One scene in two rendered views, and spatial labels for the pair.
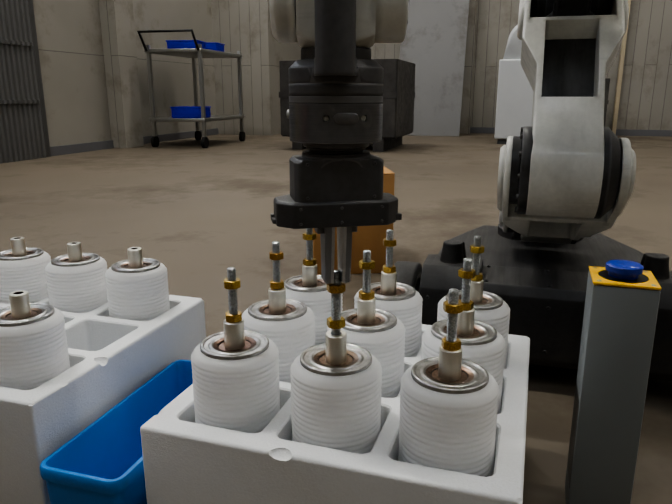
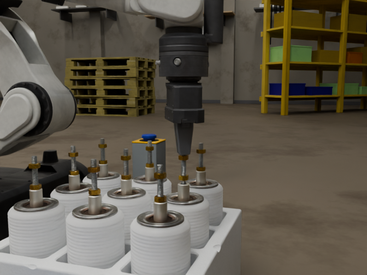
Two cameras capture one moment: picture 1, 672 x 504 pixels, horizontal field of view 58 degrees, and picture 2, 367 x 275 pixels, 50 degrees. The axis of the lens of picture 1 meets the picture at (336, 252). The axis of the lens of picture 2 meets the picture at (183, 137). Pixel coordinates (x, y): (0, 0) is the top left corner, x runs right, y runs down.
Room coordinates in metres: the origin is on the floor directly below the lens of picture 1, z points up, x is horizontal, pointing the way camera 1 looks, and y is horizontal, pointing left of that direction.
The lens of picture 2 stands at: (0.58, 0.72, 0.47)
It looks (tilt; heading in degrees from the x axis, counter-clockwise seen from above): 8 degrees down; 270
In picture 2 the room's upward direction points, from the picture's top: straight up
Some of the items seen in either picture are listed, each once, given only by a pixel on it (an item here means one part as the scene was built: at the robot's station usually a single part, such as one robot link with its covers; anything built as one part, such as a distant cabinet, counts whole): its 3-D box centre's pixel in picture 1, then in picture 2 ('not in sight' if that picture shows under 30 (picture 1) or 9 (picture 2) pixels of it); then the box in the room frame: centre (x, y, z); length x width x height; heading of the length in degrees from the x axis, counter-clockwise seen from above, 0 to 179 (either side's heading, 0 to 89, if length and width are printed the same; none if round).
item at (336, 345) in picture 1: (336, 347); (183, 192); (0.58, 0.00, 0.26); 0.02 x 0.02 x 0.03
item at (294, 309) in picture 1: (277, 310); (95, 211); (0.73, 0.08, 0.25); 0.08 x 0.08 x 0.01
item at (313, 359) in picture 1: (336, 359); (183, 198); (0.58, 0.00, 0.25); 0.08 x 0.08 x 0.01
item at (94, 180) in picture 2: (276, 270); (94, 181); (0.73, 0.08, 0.30); 0.01 x 0.01 x 0.08
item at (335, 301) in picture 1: (335, 306); (183, 168); (0.58, 0.00, 0.31); 0.01 x 0.01 x 0.08
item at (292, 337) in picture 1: (279, 375); (96, 263); (0.73, 0.08, 0.16); 0.10 x 0.10 x 0.18
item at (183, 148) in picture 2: (323, 251); (184, 137); (0.58, 0.01, 0.37); 0.03 x 0.02 x 0.06; 12
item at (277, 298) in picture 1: (277, 300); (94, 204); (0.73, 0.08, 0.26); 0.02 x 0.02 x 0.03
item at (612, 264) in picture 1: (623, 271); (149, 138); (0.68, -0.34, 0.32); 0.04 x 0.04 x 0.02
